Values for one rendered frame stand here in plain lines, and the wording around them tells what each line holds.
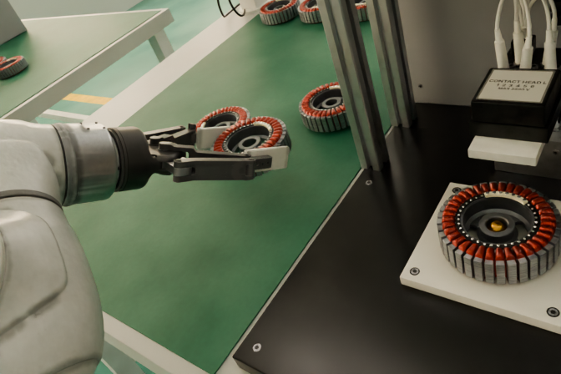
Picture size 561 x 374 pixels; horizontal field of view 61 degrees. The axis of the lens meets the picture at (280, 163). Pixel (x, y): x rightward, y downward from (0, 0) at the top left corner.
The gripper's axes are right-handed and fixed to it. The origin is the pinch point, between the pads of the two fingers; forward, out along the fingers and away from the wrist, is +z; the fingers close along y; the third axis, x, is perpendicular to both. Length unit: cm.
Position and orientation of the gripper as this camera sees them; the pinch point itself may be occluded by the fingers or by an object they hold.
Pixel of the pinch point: (250, 146)
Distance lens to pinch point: 68.4
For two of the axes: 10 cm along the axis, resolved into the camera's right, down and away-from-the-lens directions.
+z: 7.7, -1.0, 6.3
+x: -1.1, 9.5, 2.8
